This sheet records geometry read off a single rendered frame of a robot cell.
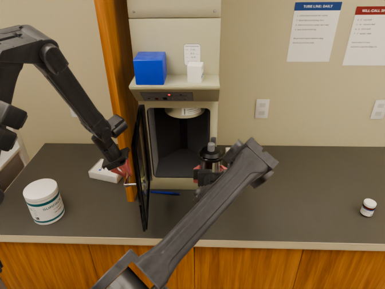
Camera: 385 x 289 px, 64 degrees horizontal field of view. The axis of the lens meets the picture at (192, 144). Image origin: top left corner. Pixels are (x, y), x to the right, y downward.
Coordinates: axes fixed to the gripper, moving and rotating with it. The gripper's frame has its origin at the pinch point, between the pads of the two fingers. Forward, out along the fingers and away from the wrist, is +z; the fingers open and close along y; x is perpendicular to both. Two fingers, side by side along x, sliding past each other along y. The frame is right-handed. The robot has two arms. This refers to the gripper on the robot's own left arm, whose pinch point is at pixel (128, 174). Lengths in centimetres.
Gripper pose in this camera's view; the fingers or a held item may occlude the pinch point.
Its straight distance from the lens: 119.7
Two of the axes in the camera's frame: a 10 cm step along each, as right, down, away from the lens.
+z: 4.2, 7.5, 5.1
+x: 0.5, 5.5, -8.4
